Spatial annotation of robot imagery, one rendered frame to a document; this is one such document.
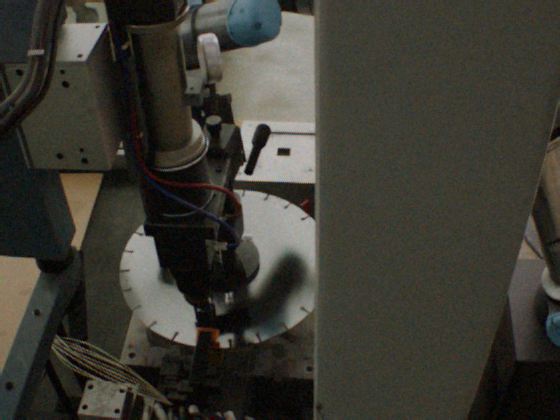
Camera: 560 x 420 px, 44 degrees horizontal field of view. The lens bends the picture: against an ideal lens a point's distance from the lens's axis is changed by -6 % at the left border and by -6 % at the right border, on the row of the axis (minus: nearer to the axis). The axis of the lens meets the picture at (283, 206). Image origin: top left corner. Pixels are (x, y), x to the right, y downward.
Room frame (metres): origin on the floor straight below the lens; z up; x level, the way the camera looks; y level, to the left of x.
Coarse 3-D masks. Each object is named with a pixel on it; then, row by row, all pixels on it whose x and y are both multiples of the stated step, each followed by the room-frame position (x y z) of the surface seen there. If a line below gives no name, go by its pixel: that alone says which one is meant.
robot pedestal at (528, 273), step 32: (512, 288) 0.85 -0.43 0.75; (512, 320) 0.77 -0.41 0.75; (512, 352) 0.71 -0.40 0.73; (544, 352) 0.70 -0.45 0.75; (480, 384) 0.85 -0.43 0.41; (512, 384) 0.70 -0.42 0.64; (544, 384) 0.69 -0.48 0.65; (480, 416) 0.78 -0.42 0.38; (512, 416) 0.69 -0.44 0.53; (544, 416) 0.68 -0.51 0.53
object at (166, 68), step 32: (160, 64) 0.58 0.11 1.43; (160, 96) 0.58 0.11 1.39; (160, 128) 0.58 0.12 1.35; (192, 128) 0.60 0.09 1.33; (224, 160) 0.66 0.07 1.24; (160, 192) 0.57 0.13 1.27; (192, 192) 0.58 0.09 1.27; (160, 224) 0.56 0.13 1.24; (192, 224) 0.55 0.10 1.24; (160, 256) 0.58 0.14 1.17; (192, 256) 0.57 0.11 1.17; (192, 288) 0.58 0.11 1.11; (128, 352) 0.67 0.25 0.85; (160, 352) 0.67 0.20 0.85; (288, 352) 0.66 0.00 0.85; (160, 384) 0.59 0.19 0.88; (224, 384) 0.58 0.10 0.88; (256, 384) 0.62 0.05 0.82; (288, 384) 0.62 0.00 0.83; (256, 416) 0.60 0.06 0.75; (288, 416) 0.60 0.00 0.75
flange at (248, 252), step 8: (240, 248) 0.78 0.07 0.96; (248, 248) 0.78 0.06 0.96; (256, 248) 0.78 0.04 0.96; (216, 256) 0.76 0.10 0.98; (240, 256) 0.77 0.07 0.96; (248, 256) 0.77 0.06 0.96; (256, 256) 0.77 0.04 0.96; (216, 264) 0.75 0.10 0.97; (248, 264) 0.75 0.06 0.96; (256, 264) 0.75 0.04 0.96; (248, 272) 0.74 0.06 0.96; (248, 280) 0.73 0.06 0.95; (224, 288) 0.71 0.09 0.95
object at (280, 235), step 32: (256, 192) 0.92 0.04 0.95; (256, 224) 0.85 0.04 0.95; (288, 224) 0.84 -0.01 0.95; (128, 256) 0.79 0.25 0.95; (288, 256) 0.77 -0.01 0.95; (128, 288) 0.72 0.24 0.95; (160, 288) 0.72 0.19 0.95; (256, 288) 0.71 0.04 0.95; (288, 288) 0.71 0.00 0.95; (160, 320) 0.65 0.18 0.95; (192, 320) 0.65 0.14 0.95; (224, 320) 0.65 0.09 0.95; (256, 320) 0.65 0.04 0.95; (288, 320) 0.65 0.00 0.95
